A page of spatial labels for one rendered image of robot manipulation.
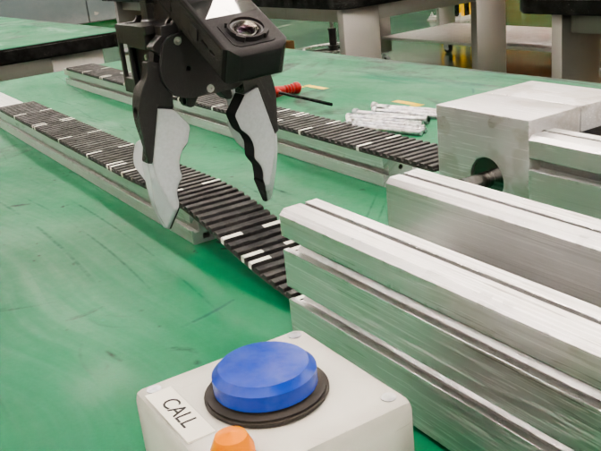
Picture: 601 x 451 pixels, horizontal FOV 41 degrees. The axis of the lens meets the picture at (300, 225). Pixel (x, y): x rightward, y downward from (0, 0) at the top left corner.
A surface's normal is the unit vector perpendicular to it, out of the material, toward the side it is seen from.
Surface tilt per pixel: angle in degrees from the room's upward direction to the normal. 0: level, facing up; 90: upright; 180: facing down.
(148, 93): 90
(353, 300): 90
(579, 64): 90
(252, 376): 3
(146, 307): 0
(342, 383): 0
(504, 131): 90
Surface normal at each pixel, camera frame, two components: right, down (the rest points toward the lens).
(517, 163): -0.84, 0.26
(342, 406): -0.10, -0.94
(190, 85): 0.53, 0.24
